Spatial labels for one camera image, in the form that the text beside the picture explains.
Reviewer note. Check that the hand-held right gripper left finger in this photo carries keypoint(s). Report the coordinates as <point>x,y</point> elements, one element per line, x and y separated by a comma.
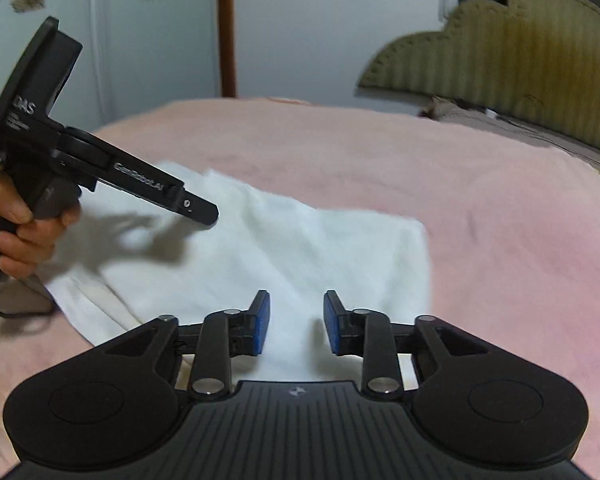
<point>261,321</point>

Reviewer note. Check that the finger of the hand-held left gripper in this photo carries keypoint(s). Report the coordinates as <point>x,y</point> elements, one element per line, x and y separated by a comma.
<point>196,206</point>

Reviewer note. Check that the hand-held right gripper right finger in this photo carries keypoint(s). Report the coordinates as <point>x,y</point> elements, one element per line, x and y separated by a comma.
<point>334,324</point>

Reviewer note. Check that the white towel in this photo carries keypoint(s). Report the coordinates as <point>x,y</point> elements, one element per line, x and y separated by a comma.
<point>260,260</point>

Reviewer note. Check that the person's left hand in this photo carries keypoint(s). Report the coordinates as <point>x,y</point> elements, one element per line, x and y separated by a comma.
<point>17,220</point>

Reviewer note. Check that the pink bed blanket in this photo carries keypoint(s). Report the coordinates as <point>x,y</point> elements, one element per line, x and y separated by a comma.
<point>480,220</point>

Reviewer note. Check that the grey pillow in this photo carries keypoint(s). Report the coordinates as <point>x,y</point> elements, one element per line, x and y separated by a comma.
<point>525,127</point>

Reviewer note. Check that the olive padded headboard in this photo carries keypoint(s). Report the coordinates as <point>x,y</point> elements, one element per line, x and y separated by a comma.
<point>505,55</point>

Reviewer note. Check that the brown wooden door frame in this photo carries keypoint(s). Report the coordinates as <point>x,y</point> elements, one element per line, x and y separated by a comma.
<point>227,27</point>

